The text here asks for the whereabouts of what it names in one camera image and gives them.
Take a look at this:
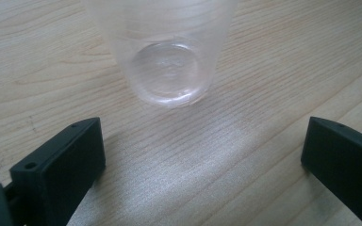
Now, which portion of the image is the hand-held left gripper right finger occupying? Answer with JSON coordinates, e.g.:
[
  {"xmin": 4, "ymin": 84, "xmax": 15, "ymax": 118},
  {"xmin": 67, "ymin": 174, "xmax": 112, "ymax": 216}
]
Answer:
[{"xmin": 300, "ymin": 116, "xmax": 362, "ymax": 226}]

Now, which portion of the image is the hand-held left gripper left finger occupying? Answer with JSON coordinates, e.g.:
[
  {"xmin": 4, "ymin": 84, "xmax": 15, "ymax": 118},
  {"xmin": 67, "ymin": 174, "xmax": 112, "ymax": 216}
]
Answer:
[{"xmin": 8, "ymin": 117, "xmax": 107, "ymax": 226}]

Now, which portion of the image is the clear plastic cup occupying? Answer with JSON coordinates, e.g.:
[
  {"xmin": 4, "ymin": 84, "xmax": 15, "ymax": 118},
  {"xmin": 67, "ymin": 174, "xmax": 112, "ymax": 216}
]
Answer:
[{"xmin": 80, "ymin": 0, "xmax": 239, "ymax": 109}]

